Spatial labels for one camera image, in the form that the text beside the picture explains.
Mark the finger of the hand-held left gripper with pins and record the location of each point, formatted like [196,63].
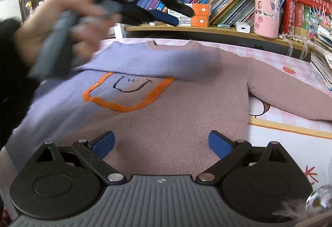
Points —
[166,19]
[181,9]

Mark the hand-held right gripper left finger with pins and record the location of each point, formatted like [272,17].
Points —
[105,142]

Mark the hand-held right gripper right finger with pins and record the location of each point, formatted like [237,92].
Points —
[219,144]

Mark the purple and mauve knit sweater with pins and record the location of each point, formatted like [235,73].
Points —
[168,118]

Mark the person's left forearm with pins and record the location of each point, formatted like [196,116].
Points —
[13,86]

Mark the person's left hand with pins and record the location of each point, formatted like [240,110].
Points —
[33,32]

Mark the orange and white box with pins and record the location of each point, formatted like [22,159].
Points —
[197,21]
[199,10]

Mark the wooden bookshelf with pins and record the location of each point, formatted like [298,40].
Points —
[207,31]

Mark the small teal eraser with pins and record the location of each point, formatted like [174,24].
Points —
[223,26]

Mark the white charger plug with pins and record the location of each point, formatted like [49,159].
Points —
[243,27]

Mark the pink sticker tumbler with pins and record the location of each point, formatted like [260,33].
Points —
[265,19]

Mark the red upright book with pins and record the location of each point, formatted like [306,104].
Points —
[298,19]
[288,16]

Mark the clear round bauble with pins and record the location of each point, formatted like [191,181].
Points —
[317,199]

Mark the stack of notebooks and papers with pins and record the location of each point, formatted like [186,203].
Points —
[323,58]

